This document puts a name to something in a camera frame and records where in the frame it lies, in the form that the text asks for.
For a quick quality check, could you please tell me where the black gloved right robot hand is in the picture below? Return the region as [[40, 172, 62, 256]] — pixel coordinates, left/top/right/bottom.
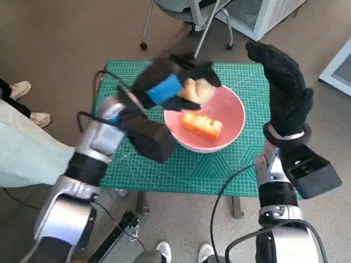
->
[[245, 41, 315, 138]]

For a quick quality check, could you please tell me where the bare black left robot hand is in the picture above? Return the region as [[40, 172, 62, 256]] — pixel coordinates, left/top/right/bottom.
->
[[133, 53, 223, 113]]

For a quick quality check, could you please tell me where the toy bread loaf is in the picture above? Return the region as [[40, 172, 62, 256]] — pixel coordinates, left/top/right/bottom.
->
[[180, 112, 223, 142], [178, 77, 216, 105]]

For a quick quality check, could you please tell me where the pink bowl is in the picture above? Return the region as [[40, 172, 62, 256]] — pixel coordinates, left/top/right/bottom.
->
[[163, 83, 246, 153]]

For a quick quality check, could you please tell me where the white appliance with grille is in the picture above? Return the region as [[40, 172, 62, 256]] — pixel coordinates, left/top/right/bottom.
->
[[318, 37, 351, 97]]

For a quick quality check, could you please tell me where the grey office chair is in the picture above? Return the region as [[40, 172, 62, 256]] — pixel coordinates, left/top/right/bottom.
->
[[139, 0, 235, 60]]

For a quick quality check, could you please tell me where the white appliance with mesh front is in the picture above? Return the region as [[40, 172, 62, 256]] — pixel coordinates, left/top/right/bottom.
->
[[215, 0, 307, 42]]

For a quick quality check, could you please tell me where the green cutting mat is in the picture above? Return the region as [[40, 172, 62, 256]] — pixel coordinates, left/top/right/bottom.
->
[[100, 60, 302, 200]]

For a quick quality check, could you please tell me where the black table leg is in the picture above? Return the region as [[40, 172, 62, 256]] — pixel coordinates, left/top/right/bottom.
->
[[135, 190, 151, 215], [232, 197, 245, 219]]

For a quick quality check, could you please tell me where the person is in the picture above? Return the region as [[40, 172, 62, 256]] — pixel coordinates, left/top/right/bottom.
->
[[0, 78, 52, 128], [0, 98, 76, 190]]

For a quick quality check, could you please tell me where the white shoe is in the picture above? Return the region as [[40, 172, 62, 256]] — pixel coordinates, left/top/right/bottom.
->
[[155, 241, 172, 263], [197, 243, 216, 263]]

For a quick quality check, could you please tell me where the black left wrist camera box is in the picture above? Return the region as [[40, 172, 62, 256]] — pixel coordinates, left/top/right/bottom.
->
[[117, 86, 176, 164]]

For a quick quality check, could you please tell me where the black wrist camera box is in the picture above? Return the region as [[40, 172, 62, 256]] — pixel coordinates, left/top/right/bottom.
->
[[117, 86, 176, 164], [282, 144, 343, 199]]

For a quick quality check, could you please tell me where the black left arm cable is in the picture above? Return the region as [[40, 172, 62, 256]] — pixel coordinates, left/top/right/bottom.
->
[[76, 70, 129, 132]]

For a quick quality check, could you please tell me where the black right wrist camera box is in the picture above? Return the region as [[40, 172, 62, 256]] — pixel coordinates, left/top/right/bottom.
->
[[282, 144, 343, 199]]

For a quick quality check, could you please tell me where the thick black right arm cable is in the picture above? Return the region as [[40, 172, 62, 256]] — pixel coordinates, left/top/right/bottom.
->
[[224, 219, 327, 263]]

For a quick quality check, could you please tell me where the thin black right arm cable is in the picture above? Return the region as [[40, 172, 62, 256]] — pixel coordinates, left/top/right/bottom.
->
[[210, 164, 256, 263]]

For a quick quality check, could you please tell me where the black floor cable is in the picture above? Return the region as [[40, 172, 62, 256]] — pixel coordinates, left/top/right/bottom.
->
[[1, 187, 44, 210]]

